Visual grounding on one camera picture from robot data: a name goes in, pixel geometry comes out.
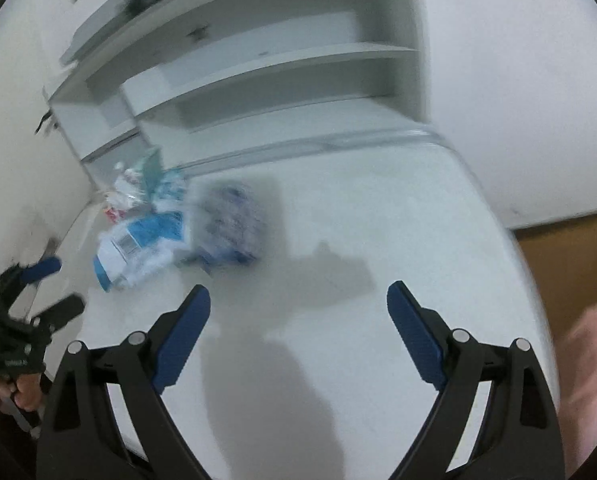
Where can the light blue wrapper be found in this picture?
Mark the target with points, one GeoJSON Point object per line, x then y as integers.
{"type": "Point", "coordinates": [169, 191]}

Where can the person's left hand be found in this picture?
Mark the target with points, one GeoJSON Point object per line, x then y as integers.
{"type": "Point", "coordinates": [24, 391]}

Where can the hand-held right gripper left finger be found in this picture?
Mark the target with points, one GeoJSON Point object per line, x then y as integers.
{"type": "Point", "coordinates": [183, 336]}

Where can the red and white wrapper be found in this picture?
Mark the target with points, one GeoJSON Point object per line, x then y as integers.
{"type": "Point", "coordinates": [113, 210]}

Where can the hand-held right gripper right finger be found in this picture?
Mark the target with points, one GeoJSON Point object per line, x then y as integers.
{"type": "Point", "coordinates": [416, 336]}

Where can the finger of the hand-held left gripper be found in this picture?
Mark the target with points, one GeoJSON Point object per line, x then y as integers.
{"type": "Point", "coordinates": [42, 267]}
{"type": "Point", "coordinates": [62, 310]}

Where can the white shelf unit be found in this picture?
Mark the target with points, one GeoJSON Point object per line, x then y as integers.
{"type": "Point", "coordinates": [258, 55]}

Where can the crumpled clear plastic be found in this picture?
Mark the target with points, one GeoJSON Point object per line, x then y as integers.
{"type": "Point", "coordinates": [126, 180]}

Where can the blue and white packet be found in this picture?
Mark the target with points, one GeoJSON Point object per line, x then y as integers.
{"type": "Point", "coordinates": [131, 250]}

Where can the blue print wrapper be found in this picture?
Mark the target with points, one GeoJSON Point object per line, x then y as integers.
{"type": "Point", "coordinates": [230, 225]}

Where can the teal packet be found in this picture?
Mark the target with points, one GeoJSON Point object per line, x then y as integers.
{"type": "Point", "coordinates": [153, 170]}

